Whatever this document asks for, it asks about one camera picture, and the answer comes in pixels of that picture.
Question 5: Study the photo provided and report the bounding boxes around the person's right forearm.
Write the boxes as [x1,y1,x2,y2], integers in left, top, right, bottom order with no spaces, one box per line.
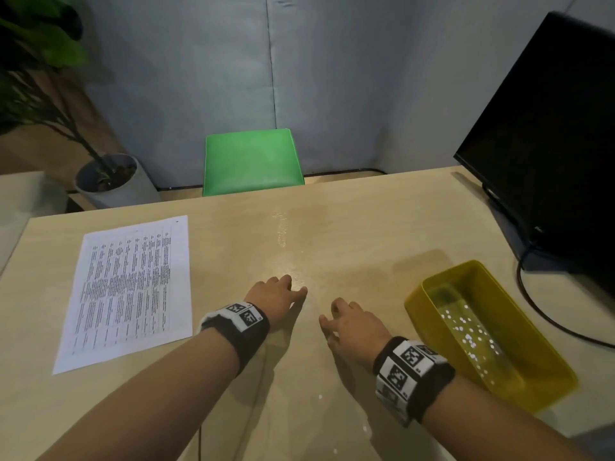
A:
[422,376,585,461]

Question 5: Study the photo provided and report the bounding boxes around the beige armchair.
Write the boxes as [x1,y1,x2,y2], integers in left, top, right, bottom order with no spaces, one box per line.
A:
[0,171,68,274]

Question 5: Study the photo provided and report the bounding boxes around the black wristband single marker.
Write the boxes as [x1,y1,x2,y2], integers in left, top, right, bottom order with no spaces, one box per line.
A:
[199,302,270,375]

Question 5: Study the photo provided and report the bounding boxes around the white printed paper sheet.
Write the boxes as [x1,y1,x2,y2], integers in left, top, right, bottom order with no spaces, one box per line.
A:
[51,214,193,376]

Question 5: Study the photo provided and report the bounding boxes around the person's right hand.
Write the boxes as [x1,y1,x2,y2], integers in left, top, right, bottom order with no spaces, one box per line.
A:
[318,297,393,373]

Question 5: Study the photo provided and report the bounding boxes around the black wristband several markers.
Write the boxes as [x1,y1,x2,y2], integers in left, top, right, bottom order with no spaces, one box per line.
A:
[373,336,456,428]

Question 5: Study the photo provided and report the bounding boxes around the green stool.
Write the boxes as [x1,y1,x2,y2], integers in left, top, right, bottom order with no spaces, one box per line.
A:
[201,128,306,197]

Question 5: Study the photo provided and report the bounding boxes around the person's left hand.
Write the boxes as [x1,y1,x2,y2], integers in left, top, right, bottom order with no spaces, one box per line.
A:
[243,274,308,332]

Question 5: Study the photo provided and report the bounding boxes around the green potted plant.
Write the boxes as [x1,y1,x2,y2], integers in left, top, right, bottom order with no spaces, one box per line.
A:
[0,0,162,209]

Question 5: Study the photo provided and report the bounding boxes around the yellow plastic bin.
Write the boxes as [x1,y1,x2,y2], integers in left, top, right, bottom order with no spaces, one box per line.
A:
[403,259,580,414]

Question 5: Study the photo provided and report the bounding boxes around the black monitor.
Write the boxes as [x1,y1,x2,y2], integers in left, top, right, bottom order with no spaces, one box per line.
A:
[453,12,615,298]

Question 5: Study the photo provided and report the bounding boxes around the person's left forearm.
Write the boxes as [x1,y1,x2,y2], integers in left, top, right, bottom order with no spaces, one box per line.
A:
[36,330,241,461]

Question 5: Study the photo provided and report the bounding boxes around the black monitor cable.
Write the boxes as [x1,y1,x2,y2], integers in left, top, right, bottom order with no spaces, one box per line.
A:
[516,244,615,351]

